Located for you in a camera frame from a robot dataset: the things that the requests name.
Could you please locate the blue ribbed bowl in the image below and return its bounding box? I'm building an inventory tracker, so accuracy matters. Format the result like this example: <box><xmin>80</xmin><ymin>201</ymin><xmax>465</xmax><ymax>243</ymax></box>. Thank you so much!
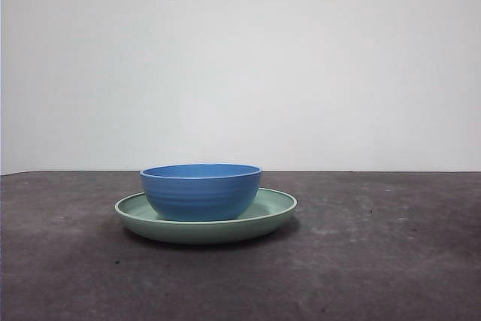
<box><xmin>139</xmin><ymin>163</ymin><xmax>262</xmax><ymax>221</ymax></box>

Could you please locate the green plate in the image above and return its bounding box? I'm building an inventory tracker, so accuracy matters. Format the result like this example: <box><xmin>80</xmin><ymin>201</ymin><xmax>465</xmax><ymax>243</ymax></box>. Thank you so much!
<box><xmin>114</xmin><ymin>186</ymin><xmax>298</xmax><ymax>245</ymax></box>

